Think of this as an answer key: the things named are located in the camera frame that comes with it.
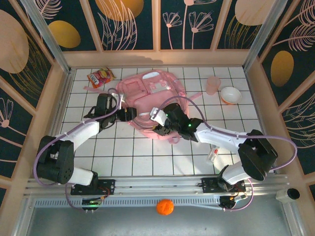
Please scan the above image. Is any pink backpack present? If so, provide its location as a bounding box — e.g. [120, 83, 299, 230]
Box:
[83, 69, 202, 145]

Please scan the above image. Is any clear plastic supplies packet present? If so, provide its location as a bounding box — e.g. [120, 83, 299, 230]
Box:
[206, 145, 221, 163]

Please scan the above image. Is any colourful snack bag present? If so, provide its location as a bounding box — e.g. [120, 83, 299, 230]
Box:
[86, 66, 117, 89]

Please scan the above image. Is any pink translucent cup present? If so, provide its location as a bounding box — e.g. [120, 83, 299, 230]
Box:
[206, 76, 221, 95]

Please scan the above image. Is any white orange bowl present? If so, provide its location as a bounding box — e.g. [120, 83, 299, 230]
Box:
[220, 86, 242, 106]

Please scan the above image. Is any orange ball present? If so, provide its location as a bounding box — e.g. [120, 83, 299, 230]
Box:
[156, 198, 175, 216]

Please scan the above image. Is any small electronics board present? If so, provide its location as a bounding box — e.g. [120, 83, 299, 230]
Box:
[220, 194, 248, 211]
[81, 196, 109, 212]

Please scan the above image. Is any grey box with black knob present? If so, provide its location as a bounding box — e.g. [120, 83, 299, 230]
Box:
[275, 188, 301, 204]

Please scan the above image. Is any aluminium mounting rail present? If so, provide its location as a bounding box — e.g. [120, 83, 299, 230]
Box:
[24, 175, 288, 196]

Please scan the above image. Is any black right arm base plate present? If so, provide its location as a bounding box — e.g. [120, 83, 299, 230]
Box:
[201, 177, 247, 194]

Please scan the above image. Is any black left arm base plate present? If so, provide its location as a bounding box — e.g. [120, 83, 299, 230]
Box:
[70, 178, 116, 196]

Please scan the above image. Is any slotted grey cable duct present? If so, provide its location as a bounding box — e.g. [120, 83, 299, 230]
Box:
[33, 195, 222, 209]

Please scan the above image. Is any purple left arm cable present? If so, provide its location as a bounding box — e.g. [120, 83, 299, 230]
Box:
[33, 88, 127, 212]

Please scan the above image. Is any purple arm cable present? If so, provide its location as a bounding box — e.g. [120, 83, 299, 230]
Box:
[157, 96, 298, 212]
[33, 88, 127, 212]

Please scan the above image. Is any aluminium frame post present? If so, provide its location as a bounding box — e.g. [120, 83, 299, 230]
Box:
[242, 0, 288, 71]
[21, 0, 72, 74]

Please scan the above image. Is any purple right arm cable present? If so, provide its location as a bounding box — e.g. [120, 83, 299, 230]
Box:
[157, 96, 298, 212]

